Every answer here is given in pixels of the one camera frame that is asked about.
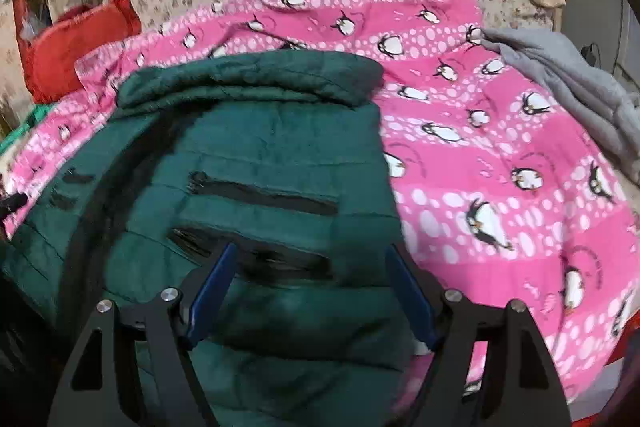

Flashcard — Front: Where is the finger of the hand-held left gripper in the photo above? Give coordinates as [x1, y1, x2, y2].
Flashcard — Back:
[0, 192, 27, 220]

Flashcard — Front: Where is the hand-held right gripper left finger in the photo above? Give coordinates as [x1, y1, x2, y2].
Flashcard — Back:
[47, 242, 238, 427]

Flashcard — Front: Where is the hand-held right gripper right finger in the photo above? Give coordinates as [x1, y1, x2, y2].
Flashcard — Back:
[385, 243, 573, 427]

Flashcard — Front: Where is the dark green puffer jacket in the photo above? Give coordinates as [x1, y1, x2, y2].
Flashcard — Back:
[0, 52, 441, 427]

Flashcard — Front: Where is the bright green cloth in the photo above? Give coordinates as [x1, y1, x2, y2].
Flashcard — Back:
[0, 104, 56, 155]

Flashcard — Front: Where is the pink penguin print blanket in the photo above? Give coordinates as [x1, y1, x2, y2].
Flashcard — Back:
[0, 0, 640, 413]

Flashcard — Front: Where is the red ruffled pillow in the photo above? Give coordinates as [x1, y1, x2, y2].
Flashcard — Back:
[22, 0, 143, 105]

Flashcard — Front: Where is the dark red cloth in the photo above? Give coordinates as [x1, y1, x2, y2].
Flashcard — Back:
[12, 0, 51, 42]

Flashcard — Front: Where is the red white navy cloth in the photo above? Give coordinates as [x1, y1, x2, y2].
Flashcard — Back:
[570, 332, 640, 427]

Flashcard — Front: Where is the grey garment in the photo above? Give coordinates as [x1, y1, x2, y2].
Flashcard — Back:
[480, 27, 640, 188]

